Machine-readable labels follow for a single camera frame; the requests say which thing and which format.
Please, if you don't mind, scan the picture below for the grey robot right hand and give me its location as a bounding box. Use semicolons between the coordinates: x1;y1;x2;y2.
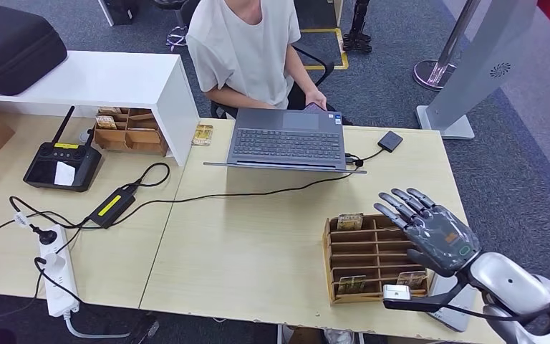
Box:
373;188;482;279

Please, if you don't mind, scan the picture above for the person's left hand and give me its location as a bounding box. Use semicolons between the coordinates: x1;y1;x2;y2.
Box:
304;89;328;113

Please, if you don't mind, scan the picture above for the stack of patterned cards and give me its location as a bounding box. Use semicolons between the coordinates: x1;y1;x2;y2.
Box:
191;124;214;147

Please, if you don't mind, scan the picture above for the patterned key card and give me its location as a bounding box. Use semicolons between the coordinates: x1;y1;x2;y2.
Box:
335;212;365;232
337;275;367;295
395;270;429;290

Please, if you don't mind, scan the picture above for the slotted wooden card organizer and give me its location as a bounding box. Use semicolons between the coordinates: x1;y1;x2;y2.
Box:
322;214;435;306

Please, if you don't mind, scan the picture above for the white card reader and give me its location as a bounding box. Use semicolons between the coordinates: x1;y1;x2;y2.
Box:
428;275;479;333

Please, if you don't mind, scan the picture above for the person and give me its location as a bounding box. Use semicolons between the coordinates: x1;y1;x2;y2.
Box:
185;0;337;120

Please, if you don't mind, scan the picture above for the black office chair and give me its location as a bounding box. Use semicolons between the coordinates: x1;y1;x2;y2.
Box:
210;44;335;120

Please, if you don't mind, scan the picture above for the grey laptop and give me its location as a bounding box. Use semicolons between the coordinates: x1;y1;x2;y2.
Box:
203;107;367;175

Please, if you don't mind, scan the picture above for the small black square drive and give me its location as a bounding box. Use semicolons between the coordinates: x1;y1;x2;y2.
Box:
377;130;405;153

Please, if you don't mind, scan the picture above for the beige wooden panel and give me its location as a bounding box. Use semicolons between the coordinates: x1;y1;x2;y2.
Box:
327;0;344;27

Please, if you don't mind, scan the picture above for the white crumpled object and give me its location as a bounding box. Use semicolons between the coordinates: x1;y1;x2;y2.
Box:
323;328;354;344

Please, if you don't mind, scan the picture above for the small brown box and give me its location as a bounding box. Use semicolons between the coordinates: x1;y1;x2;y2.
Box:
286;325;324;344

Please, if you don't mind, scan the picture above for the grey kiosk stand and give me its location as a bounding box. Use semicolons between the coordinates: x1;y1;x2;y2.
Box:
415;0;539;141

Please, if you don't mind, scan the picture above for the black stool with chrome base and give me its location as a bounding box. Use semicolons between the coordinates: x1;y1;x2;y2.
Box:
153;0;190;51

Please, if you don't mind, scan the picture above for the brown compartment desk organizer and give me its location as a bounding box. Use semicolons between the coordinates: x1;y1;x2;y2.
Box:
92;106;169;158

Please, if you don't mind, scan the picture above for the white desk shelf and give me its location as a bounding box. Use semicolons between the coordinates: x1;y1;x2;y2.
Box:
0;50;201;167

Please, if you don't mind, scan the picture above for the black power adapter yellow label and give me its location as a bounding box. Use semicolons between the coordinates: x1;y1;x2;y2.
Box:
87;185;138;230

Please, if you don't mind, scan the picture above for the black remote controller with antenna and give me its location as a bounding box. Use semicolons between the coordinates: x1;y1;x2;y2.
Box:
22;105;102;193

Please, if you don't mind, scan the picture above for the white paper note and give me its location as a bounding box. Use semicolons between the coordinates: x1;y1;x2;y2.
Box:
54;161;77;187

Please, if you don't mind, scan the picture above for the white power strip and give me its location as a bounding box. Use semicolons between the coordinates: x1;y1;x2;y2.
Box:
39;225;80;317

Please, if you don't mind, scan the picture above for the white plug-in charger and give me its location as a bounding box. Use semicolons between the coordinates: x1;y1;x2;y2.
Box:
42;252;66;269

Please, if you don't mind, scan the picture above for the black carrying case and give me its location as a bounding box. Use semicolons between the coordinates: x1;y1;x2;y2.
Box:
0;1;69;98

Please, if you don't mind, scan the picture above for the black camera bracket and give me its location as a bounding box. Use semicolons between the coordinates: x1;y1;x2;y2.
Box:
382;277;471;315

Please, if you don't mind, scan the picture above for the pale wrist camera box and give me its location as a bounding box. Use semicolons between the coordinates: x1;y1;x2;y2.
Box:
382;284;413;302

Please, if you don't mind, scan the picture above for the black drive cable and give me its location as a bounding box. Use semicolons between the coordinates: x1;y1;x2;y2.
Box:
344;148;384;168

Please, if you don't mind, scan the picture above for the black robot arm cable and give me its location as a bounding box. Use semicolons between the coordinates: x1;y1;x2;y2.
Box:
438;294;550;324

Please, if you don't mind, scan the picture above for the long black laptop power cable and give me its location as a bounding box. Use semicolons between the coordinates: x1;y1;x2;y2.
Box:
109;171;354;228

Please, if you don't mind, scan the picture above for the chrome stanchion post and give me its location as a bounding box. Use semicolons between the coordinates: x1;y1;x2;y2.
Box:
412;0;482;92

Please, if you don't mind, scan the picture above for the looped black adapter cable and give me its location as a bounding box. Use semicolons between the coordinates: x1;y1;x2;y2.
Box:
122;162;171;191

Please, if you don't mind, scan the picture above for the black cabinet with white frame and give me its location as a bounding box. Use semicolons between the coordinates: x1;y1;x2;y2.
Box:
97;0;140;27

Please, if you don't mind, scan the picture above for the black mains cord with plug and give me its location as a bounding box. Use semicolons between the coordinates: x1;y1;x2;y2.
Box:
9;195;91;246

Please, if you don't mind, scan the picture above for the black charger cable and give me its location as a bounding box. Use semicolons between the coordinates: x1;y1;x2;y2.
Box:
0;256;84;317

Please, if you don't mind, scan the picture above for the white power strip cord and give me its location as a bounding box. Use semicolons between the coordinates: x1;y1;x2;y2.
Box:
62;308;134;339

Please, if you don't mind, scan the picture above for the thin black cable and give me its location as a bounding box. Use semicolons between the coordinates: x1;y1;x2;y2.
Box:
0;216;89;259

